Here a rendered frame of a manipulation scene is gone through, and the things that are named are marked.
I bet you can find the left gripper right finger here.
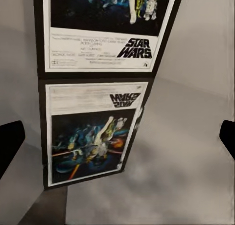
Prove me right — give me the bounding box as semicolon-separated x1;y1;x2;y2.
219;120;235;159

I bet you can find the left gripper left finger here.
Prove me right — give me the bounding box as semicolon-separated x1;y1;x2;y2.
0;120;25;179

